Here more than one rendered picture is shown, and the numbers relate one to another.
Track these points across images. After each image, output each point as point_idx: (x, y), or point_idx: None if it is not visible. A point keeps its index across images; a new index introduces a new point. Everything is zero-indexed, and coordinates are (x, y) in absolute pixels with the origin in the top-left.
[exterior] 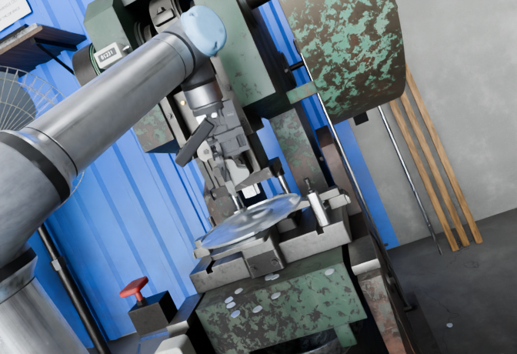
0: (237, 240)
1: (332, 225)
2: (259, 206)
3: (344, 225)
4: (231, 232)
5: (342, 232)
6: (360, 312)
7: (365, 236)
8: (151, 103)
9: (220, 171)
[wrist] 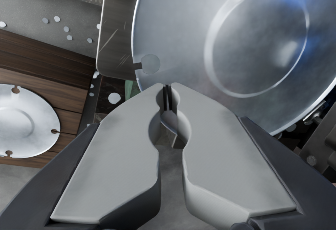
0: (134, 11)
1: (175, 136)
2: (325, 68)
3: (170, 143)
4: None
5: (170, 135)
6: (125, 84)
7: (167, 142)
8: None
9: (23, 189)
